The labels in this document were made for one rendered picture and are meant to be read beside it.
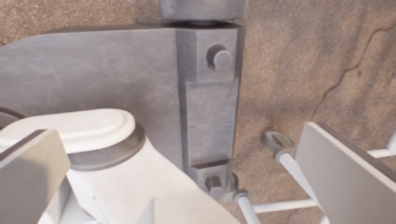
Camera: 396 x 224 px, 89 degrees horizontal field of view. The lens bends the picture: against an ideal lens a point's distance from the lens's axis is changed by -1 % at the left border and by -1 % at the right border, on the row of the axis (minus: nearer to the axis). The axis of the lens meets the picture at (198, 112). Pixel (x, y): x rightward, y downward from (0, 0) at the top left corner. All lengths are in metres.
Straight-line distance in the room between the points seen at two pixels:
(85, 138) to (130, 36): 0.21
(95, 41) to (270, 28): 0.50
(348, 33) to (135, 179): 0.83
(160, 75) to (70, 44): 0.18
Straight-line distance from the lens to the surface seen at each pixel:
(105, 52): 0.46
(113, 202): 0.30
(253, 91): 0.76
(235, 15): 0.46
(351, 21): 0.92
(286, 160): 0.73
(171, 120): 0.51
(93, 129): 0.35
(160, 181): 0.31
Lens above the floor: 0.61
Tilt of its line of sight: 59 degrees down
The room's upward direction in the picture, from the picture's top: 153 degrees clockwise
